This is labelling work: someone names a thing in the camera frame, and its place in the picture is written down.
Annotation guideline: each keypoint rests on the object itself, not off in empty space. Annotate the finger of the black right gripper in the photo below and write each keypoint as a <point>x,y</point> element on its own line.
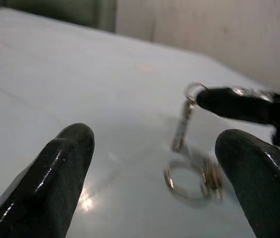
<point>236,102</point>

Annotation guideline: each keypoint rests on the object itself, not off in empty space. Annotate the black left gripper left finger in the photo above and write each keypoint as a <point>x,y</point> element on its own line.
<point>48,178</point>

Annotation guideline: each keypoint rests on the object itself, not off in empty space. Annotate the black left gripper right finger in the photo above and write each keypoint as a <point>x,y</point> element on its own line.
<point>261,178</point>

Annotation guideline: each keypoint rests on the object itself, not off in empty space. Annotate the dark green furniture piece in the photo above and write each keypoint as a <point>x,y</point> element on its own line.
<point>63,11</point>

